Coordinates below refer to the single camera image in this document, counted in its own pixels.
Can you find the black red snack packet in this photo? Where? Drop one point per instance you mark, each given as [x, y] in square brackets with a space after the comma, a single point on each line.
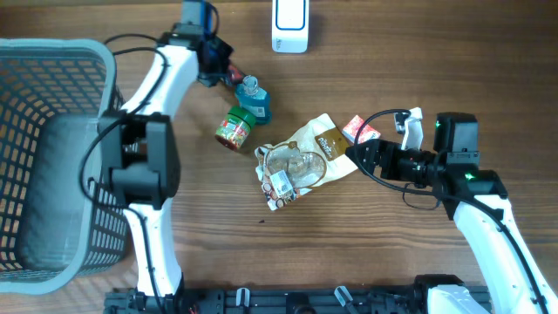
[234, 76]

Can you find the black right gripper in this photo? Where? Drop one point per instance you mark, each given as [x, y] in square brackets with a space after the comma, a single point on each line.
[377, 147]

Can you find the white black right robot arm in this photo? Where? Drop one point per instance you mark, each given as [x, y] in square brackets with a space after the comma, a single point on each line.
[475, 200]

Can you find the black mounting rail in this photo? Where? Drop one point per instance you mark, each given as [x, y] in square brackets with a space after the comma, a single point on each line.
[393, 300]

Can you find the green lid jar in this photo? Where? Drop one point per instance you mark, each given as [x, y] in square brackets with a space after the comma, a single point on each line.
[235, 128]

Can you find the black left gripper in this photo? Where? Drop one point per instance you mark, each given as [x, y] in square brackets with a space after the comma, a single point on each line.
[207, 77]

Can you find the blue mouthwash bottle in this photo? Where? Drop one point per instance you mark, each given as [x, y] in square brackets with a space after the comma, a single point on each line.
[254, 99]

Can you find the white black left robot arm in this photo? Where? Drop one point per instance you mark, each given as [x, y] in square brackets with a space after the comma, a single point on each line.
[140, 157]

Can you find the brown snack pouch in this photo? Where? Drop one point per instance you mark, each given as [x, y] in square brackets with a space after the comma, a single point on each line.
[312, 156]

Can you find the grey plastic basket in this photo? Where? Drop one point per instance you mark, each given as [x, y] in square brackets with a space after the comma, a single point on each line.
[54, 221]

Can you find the white barcode scanner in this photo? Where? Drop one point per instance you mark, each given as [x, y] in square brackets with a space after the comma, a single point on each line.
[290, 26]

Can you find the red white small box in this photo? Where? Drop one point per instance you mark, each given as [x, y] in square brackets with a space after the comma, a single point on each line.
[357, 125]

